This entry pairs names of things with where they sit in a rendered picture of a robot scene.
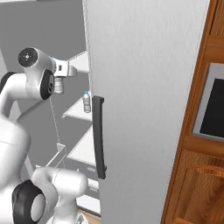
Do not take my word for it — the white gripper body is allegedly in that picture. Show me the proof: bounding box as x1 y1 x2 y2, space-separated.
66 64 79 79

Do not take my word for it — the white freezer shelf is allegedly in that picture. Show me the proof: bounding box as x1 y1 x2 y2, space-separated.
66 50 90 74
66 125 97 168
61 95 94 123

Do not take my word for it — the grey freezer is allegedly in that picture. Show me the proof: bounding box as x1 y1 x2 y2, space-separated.
0 0 102 217

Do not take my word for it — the grey freezer door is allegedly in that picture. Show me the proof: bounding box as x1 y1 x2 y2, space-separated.
82 0 211 224

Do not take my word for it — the white freezer drawer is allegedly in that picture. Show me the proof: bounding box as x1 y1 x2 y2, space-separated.
76 165 102 216

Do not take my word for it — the water bottle with blue cap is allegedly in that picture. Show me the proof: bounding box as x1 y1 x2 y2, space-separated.
82 90 92 114

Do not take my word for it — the wooden cupboard run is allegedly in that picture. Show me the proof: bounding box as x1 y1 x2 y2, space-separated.
159 0 224 224

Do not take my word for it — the black freezer door handle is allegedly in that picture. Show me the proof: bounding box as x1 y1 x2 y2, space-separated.
91 95 108 180

